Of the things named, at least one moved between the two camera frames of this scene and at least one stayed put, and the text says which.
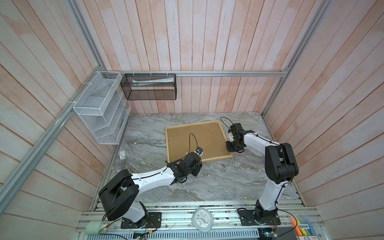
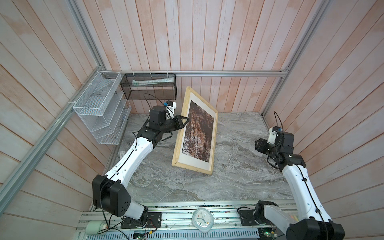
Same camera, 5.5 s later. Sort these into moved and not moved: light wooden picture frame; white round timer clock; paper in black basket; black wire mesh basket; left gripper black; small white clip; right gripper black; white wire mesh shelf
Moved: light wooden picture frame; right gripper black; left gripper black
Not moved: small white clip; paper in black basket; white round timer clock; white wire mesh shelf; black wire mesh basket
